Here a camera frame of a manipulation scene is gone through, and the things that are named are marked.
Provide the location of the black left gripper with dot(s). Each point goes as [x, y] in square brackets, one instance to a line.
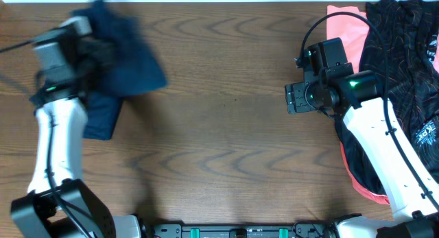
[102, 55]

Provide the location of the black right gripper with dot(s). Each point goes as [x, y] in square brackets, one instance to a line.
[296, 98]

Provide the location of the navy blue shorts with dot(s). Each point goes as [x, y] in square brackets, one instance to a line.
[135, 69]

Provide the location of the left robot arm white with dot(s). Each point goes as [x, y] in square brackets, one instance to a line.
[58, 203]

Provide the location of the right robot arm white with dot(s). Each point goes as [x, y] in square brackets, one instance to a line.
[358, 100]

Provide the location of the folded navy shorts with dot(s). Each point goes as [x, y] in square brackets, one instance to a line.
[99, 114]

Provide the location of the pink garment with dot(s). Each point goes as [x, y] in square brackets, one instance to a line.
[346, 32]

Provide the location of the black patterned shirt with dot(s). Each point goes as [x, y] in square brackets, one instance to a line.
[404, 77]

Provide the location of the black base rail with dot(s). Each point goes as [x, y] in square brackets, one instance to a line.
[299, 229]

